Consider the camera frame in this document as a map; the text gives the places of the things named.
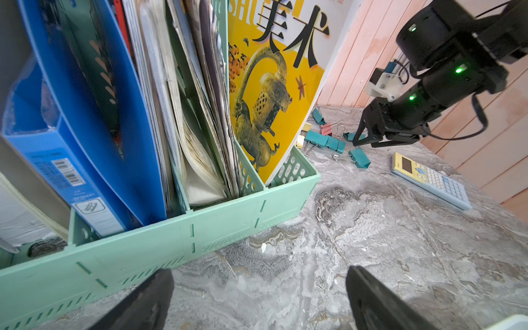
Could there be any pink binder clip on table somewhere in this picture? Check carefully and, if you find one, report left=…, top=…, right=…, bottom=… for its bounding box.
left=320, top=122, right=342, bottom=136

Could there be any white plastic storage box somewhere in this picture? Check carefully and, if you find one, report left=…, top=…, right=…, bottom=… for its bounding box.
left=485, top=314, right=528, bottom=330

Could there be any green file organizer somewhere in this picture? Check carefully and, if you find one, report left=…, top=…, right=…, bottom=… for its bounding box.
left=1, top=148, right=320, bottom=329

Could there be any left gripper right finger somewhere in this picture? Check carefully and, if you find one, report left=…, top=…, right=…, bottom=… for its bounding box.
left=346, top=265, right=435, bottom=330

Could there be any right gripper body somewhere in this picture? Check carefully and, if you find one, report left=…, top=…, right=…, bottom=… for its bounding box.
left=352, top=98, right=430, bottom=148

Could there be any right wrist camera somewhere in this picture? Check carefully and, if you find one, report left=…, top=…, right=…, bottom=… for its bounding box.
left=365, top=60, right=410, bottom=103

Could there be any yellow blue calculator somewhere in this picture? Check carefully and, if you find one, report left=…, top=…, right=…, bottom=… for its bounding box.
left=392, top=153, right=472, bottom=210

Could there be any yellow art book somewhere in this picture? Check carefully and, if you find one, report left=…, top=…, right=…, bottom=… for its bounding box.
left=228, top=0, right=360, bottom=184

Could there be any blue file folder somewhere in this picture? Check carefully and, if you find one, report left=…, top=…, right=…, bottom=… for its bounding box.
left=1, top=1, right=167, bottom=237

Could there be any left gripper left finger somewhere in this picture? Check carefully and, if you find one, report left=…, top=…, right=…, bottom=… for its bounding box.
left=90, top=269, right=174, bottom=330

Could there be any yellow binder clip on table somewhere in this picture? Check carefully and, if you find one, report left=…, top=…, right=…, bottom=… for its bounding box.
left=296, top=122, right=312, bottom=149

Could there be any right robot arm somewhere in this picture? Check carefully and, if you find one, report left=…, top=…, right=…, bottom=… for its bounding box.
left=353, top=1, right=527, bottom=148

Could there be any stack of magazines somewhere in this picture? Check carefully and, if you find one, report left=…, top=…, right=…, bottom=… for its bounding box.
left=123, top=1, right=241, bottom=208

